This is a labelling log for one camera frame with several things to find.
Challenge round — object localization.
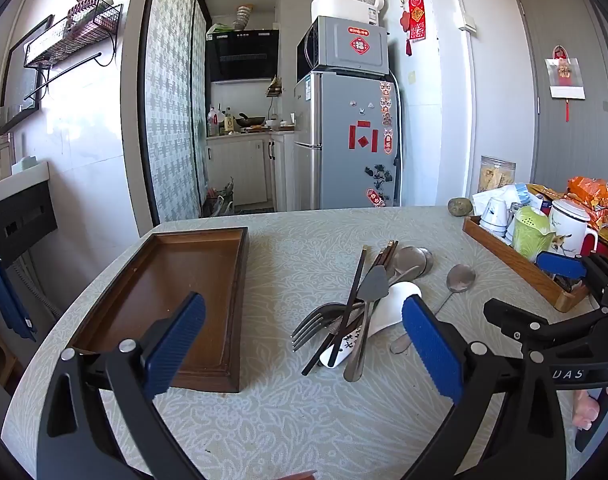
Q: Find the red wall ornament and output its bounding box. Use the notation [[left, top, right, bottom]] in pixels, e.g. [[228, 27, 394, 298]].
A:
[[400, 0, 427, 56]]

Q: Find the black framed wall mirror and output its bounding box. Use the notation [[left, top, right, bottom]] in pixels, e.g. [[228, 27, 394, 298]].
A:
[[0, 14, 55, 136]]

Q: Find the black range hood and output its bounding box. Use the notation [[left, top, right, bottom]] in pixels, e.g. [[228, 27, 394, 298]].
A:
[[205, 30, 279, 83]]

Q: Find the white lidded mug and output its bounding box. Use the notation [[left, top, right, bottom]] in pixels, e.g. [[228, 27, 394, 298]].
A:
[[548, 199, 599, 258]]

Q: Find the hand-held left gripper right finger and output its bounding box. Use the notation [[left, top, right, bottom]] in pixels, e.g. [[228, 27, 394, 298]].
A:
[[401, 294, 568, 480]]

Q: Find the white kitchen cabinet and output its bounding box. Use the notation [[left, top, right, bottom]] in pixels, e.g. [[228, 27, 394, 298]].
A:
[[206, 132, 297, 211]]

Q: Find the grey steel cake server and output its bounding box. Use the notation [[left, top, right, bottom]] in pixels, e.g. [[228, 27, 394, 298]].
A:
[[356, 264, 389, 311]]

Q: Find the white ceramic spoon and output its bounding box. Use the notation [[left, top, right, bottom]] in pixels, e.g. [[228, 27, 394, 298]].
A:
[[319, 281, 423, 368]]

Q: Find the white corrugated hose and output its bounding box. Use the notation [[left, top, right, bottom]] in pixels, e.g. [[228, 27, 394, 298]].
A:
[[9, 260, 60, 318]]

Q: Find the large steel spoon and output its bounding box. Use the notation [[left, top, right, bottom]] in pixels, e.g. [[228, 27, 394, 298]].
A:
[[344, 246, 429, 382], [384, 247, 435, 286]]

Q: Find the green plastic cup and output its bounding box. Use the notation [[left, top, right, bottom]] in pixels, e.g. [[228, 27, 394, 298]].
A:
[[512, 206, 554, 263]]

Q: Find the steel fork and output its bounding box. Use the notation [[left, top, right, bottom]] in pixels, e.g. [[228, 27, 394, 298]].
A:
[[291, 310, 379, 353], [290, 302, 379, 346]]

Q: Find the blue towel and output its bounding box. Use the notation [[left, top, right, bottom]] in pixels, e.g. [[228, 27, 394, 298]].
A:
[[0, 255, 37, 343]]

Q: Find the silver refrigerator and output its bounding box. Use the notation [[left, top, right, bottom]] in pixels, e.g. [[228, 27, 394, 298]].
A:
[[292, 71, 403, 211]]

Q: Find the patterned sliding door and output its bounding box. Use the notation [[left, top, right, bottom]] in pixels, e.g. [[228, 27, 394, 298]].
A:
[[138, 0, 209, 228]]

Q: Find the black towel bar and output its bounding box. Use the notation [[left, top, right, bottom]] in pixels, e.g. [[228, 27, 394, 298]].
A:
[[23, 51, 116, 102]]

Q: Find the black basin cabinet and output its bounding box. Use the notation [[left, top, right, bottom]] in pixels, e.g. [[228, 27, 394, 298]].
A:
[[0, 180, 59, 268]]

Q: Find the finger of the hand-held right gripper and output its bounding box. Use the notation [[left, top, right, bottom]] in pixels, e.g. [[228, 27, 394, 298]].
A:
[[484, 297, 608, 356], [536, 250, 608, 311]]

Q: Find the dark wooden tray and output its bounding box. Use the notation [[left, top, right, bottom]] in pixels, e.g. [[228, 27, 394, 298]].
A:
[[66, 226, 249, 393]]

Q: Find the small steel spoon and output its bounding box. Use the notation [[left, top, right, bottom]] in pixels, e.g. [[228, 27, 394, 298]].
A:
[[390, 263, 477, 354]]

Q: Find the person's right hand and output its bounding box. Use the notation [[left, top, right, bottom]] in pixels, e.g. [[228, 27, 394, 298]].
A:
[[572, 377, 608, 431]]

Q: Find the white wash basin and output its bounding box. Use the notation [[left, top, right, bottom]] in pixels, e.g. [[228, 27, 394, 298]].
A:
[[0, 160, 50, 208]]

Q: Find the black wire wall shelf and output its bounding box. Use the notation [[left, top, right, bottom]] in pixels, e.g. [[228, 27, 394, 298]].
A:
[[24, 0, 124, 68]]

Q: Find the white cup blue print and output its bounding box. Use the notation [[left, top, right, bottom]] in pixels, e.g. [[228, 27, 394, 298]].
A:
[[478, 196, 509, 236]]

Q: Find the orange snack packet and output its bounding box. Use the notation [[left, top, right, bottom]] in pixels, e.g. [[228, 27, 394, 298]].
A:
[[566, 176, 608, 216]]

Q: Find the grey microwave oven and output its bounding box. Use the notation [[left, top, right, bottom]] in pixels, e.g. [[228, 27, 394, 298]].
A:
[[297, 16, 389, 83]]

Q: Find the white tissue packet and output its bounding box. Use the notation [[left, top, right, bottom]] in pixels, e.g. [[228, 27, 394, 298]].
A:
[[472, 183, 544, 211]]

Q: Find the hanging wall calendar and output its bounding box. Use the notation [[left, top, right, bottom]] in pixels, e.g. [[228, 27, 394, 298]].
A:
[[544, 46, 587, 123]]

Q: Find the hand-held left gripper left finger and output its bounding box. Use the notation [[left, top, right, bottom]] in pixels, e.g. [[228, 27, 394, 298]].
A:
[[35, 291, 207, 480]]

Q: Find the light wooden tray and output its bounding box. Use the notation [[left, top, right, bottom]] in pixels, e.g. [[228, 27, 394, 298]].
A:
[[462, 215, 592, 313]]

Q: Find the clear cracker jar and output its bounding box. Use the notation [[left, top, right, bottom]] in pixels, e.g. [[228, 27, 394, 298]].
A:
[[478, 156, 517, 195]]

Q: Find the black refrigerator cable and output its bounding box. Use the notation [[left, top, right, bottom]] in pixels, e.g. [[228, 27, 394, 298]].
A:
[[389, 70, 405, 206]]

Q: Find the plastic bags bundle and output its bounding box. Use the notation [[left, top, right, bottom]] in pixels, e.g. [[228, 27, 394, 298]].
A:
[[206, 177, 235, 216]]

